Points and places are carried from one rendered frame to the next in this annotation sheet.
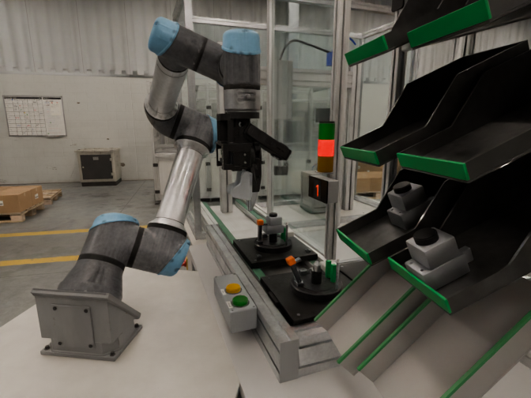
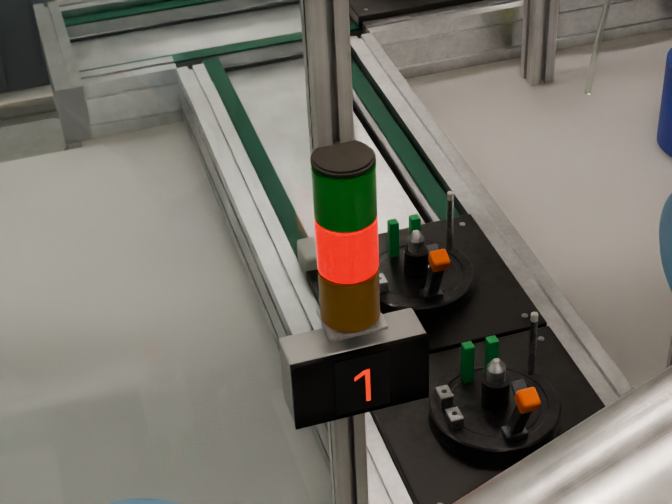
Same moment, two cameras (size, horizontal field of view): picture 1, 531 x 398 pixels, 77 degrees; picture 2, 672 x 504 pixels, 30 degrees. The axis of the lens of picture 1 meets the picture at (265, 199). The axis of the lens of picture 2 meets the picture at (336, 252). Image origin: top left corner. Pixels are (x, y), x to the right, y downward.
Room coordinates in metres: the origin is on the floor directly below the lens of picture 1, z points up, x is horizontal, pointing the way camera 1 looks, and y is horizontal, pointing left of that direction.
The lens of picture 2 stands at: (1.00, 0.62, 1.92)
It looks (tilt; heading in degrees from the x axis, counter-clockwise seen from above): 36 degrees down; 275
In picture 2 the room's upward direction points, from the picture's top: 3 degrees counter-clockwise
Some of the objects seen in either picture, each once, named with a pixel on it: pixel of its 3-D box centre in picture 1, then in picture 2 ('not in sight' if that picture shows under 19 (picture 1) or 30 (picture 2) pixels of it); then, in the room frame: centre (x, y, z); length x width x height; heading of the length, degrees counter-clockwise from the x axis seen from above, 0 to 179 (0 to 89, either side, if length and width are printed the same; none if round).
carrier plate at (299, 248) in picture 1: (273, 249); not in sight; (1.16, -0.03, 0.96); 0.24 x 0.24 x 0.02; 20
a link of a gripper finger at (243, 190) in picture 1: (243, 192); not in sight; (0.70, 0.05, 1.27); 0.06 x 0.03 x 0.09; 110
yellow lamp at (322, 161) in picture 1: (325, 163); (349, 290); (1.06, -0.19, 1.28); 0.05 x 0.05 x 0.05
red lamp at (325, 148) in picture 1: (325, 148); (347, 241); (1.06, -0.19, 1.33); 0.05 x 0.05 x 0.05
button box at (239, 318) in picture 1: (233, 299); not in sight; (0.85, 0.09, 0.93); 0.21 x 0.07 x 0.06; 20
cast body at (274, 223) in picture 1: (276, 222); not in sight; (1.16, -0.04, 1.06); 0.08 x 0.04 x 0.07; 110
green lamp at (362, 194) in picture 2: (326, 131); (344, 189); (1.06, -0.19, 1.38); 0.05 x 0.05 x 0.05
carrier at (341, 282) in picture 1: (316, 274); not in sight; (0.84, -0.14, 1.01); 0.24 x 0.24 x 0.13; 20
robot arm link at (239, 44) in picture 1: (241, 61); not in sight; (0.72, 0.05, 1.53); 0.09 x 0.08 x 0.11; 16
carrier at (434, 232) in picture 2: not in sight; (415, 257); (1.01, -0.60, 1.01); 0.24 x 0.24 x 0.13; 20
